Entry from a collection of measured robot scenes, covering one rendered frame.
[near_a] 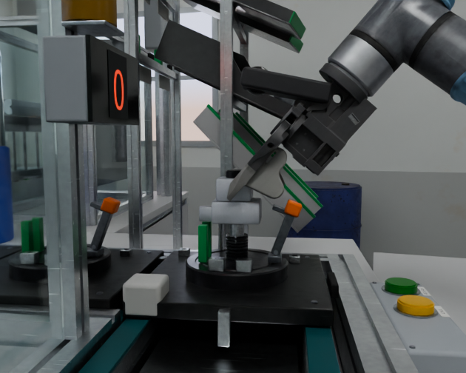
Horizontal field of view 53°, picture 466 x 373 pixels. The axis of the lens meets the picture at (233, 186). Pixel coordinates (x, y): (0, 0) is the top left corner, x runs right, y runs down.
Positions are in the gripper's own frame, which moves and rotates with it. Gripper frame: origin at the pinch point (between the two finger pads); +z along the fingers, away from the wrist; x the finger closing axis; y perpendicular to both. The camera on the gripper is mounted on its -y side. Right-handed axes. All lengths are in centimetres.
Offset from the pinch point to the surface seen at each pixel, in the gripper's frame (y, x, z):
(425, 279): 43, 37, -6
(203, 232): 1.1, -2.0, 6.9
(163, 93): -58, 164, 15
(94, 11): -19.2, -21.0, -7.0
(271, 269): 10.7, -4.0, 4.1
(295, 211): 8.4, -1.0, -3.2
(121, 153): -43, 113, 38
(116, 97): -13.3, -19.6, -2.3
